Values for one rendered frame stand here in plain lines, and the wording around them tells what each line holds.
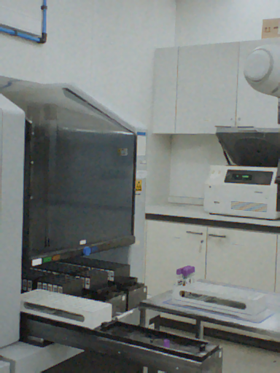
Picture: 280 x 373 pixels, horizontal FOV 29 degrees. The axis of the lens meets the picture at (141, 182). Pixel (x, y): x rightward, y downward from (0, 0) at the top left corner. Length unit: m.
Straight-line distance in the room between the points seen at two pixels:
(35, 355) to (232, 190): 2.46
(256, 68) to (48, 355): 1.04
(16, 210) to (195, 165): 3.15
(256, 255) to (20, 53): 2.04
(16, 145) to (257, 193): 2.42
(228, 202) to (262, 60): 2.70
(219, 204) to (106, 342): 2.47
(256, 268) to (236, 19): 2.05
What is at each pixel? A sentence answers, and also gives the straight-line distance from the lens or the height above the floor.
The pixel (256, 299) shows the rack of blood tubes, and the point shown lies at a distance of 1.75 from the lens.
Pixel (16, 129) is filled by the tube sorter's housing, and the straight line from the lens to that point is 1.63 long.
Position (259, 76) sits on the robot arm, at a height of 1.50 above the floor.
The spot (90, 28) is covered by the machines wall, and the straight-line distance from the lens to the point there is 3.83.
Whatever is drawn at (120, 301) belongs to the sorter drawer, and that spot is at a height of 0.78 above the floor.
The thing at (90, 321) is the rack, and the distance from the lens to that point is 1.60.
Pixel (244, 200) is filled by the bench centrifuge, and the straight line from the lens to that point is 3.82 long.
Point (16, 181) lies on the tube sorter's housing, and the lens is 1.63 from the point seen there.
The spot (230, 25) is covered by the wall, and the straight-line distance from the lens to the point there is 4.67.
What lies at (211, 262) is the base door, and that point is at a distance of 3.96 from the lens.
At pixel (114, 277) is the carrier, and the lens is 2.08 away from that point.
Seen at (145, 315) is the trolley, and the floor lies 0.78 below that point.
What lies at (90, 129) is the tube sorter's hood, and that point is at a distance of 1.89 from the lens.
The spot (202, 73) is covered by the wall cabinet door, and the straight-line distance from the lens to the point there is 4.31.
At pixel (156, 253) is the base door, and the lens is 4.16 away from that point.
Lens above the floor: 1.32
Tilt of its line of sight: 3 degrees down
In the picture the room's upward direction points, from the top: 2 degrees clockwise
